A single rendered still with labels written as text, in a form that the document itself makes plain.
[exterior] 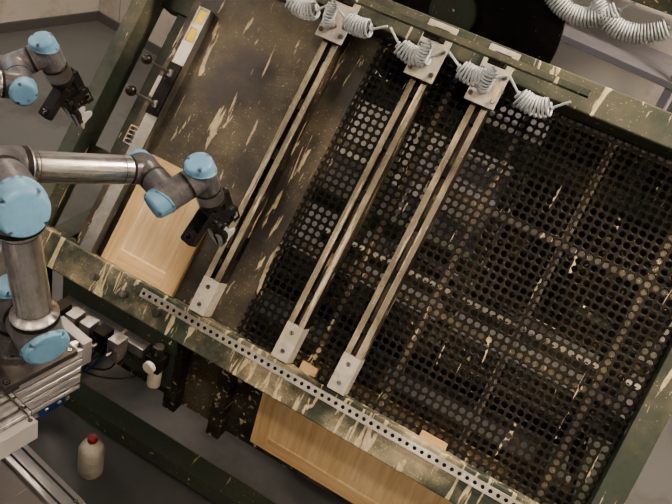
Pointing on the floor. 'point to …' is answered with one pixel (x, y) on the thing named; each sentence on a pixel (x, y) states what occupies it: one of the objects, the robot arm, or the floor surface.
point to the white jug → (91, 457)
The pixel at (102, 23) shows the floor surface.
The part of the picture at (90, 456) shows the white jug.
